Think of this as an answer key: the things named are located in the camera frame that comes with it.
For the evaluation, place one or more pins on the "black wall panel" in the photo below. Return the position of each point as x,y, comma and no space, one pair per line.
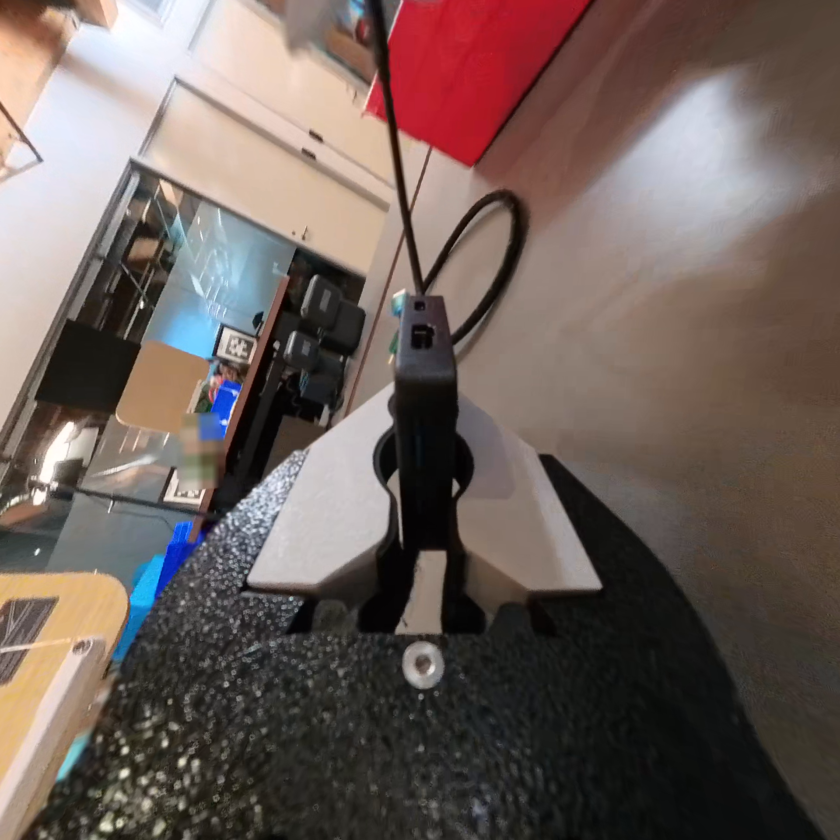
88,367

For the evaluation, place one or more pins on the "black light stand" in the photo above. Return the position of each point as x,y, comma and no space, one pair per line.
131,502

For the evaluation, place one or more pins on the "framed marker tag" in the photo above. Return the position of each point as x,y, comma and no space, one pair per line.
172,493
236,343

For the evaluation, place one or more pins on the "black label sticker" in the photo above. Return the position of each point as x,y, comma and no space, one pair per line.
23,640

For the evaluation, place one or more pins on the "wooden stand board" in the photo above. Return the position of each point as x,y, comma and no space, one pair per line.
72,610

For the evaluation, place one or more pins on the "white double door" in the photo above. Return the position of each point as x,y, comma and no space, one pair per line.
275,59

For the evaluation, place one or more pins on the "black adapter hub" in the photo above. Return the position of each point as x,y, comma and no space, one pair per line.
426,394

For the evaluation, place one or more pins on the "red storage bin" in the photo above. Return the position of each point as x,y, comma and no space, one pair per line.
472,72

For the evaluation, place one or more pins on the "long brown-edged table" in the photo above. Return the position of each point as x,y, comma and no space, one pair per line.
256,394

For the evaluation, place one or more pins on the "black hard case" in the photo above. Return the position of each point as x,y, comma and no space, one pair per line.
346,328
302,353
320,298

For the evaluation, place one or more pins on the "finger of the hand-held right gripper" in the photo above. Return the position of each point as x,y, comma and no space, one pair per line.
305,23

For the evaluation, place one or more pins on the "small blue bin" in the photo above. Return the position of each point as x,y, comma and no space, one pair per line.
228,400

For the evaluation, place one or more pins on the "blue storage bin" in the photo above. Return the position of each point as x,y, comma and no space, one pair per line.
164,584

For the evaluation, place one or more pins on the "glass partition window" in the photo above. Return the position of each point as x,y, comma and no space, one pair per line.
197,262

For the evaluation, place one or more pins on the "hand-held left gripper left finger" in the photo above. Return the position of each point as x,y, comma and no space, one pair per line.
321,525

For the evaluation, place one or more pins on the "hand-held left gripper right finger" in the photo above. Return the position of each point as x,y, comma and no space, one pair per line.
525,525

